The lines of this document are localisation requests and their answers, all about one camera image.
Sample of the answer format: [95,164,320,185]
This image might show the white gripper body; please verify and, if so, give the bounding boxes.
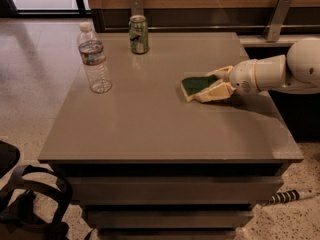
[229,55,286,95]

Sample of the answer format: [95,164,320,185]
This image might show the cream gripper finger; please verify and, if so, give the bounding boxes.
[207,65,233,82]
[195,81,236,103]

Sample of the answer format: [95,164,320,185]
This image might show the green and yellow sponge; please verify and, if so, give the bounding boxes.
[181,75,218,102]

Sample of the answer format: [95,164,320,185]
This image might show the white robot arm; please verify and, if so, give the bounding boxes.
[195,37,320,103]

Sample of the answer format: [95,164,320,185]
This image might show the green soda can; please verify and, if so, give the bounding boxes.
[129,15,149,54]

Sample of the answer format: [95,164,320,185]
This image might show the grey drawer cabinet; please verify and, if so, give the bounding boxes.
[39,33,302,240]

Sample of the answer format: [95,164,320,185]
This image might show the black white striped stick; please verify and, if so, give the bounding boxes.
[267,189,317,205]

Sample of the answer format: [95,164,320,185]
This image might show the clear plastic water bottle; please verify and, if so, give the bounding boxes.
[77,22,112,94]

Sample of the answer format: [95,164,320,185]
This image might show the right metal wall bracket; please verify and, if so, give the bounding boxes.
[263,0,293,43]

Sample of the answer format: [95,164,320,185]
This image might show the metal wall bracket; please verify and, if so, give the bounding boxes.
[130,0,144,15]
[263,0,293,43]

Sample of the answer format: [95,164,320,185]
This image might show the left metal wall bracket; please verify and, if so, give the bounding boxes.
[130,0,144,15]

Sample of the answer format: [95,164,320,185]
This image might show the black bag with straps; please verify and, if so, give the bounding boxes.
[0,140,95,240]

